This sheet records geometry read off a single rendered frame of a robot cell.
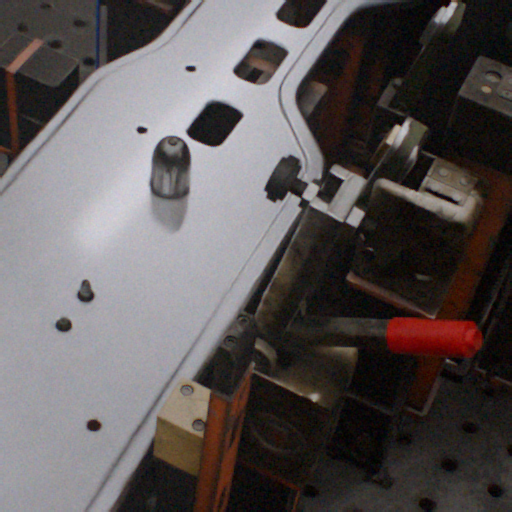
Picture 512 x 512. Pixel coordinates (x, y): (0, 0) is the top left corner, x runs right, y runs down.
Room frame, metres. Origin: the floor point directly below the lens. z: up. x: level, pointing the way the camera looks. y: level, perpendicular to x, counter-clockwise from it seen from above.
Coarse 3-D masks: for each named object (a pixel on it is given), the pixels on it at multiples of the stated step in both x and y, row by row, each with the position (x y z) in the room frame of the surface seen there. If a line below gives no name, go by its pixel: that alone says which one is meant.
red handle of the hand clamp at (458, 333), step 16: (304, 320) 0.44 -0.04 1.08; (320, 320) 0.44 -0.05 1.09; (336, 320) 0.44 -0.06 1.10; (352, 320) 0.44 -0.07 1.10; (368, 320) 0.43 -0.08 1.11; (384, 320) 0.43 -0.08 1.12; (400, 320) 0.43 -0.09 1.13; (416, 320) 0.42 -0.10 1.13; (432, 320) 0.42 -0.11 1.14; (448, 320) 0.42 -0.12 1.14; (464, 320) 0.42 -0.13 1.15; (288, 336) 0.44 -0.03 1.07; (304, 336) 0.43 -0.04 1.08; (320, 336) 0.43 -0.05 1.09; (336, 336) 0.43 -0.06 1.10; (352, 336) 0.42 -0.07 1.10; (368, 336) 0.42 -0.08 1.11; (384, 336) 0.42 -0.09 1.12; (400, 336) 0.42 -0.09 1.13; (416, 336) 0.41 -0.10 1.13; (432, 336) 0.41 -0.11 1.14; (448, 336) 0.41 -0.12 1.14; (464, 336) 0.41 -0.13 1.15; (480, 336) 0.41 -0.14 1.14; (400, 352) 0.41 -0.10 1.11; (416, 352) 0.41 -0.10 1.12; (432, 352) 0.41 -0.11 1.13; (448, 352) 0.40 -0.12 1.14; (464, 352) 0.40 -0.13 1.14
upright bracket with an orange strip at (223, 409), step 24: (240, 312) 0.36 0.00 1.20; (240, 336) 0.35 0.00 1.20; (216, 360) 0.34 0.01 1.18; (240, 360) 0.34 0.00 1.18; (216, 384) 0.34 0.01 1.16; (240, 384) 0.35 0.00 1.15; (216, 408) 0.34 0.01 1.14; (240, 408) 0.35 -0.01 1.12; (216, 432) 0.33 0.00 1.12; (240, 432) 0.36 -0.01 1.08; (216, 456) 0.33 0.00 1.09; (216, 480) 0.33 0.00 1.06; (216, 504) 0.34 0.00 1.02
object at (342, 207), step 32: (288, 160) 0.45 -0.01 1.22; (288, 192) 0.45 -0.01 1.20; (320, 192) 0.45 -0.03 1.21; (352, 192) 0.44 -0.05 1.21; (320, 224) 0.43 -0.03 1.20; (352, 224) 0.43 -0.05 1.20; (288, 256) 0.43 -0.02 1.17; (320, 256) 0.42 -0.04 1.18; (288, 288) 0.43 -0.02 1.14; (256, 320) 0.43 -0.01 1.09; (288, 320) 0.43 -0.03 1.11
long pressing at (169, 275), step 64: (192, 0) 0.84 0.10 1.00; (256, 0) 0.85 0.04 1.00; (384, 0) 0.88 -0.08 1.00; (128, 64) 0.74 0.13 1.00; (192, 64) 0.75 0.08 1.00; (320, 64) 0.78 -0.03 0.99; (64, 128) 0.65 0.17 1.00; (128, 128) 0.66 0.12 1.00; (256, 128) 0.69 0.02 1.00; (0, 192) 0.58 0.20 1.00; (64, 192) 0.59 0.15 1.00; (128, 192) 0.60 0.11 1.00; (192, 192) 0.61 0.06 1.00; (256, 192) 0.62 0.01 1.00; (0, 256) 0.51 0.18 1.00; (64, 256) 0.52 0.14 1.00; (128, 256) 0.53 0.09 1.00; (192, 256) 0.55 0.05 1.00; (256, 256) 0.55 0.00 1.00; (0, 320) 0.46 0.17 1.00; (128, 320) 0.48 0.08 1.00; (192, 320) 0.49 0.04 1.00; (0, 384) 0.41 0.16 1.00; (64, 384) 0.42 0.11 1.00; (128, 384) 0.43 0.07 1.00; (0, 448) 0.36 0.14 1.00; (64, 448) 0.37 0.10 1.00; (128, 448) 0.38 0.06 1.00
